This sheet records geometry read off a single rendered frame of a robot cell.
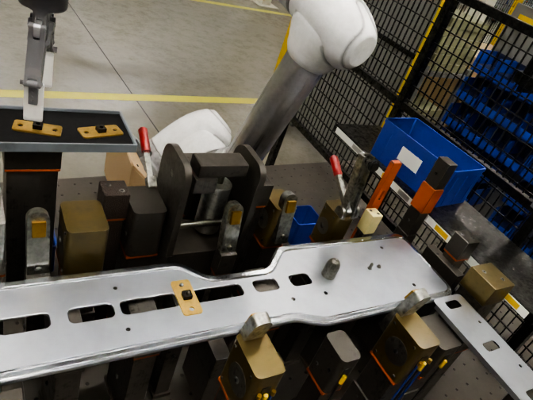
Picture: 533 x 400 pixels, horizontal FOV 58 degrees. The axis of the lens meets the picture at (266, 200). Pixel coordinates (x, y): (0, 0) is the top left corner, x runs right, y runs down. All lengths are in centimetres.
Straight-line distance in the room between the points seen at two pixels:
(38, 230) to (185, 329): 30
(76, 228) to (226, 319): 31
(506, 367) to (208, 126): 99
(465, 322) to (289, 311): 43
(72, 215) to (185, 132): 63
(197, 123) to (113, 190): 57
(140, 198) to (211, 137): 52
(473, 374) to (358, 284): 59
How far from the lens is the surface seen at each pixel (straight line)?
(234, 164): 98
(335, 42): 105
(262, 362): 83
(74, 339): 86
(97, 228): 92
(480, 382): 160
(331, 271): 108
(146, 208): 99
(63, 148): 98
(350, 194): 119
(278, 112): 121
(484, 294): 129
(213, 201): 106
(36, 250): 94
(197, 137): 147
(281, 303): 99
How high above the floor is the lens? 168
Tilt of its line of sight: 33 degrees down
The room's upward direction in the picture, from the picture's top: 21 degrees clockwise
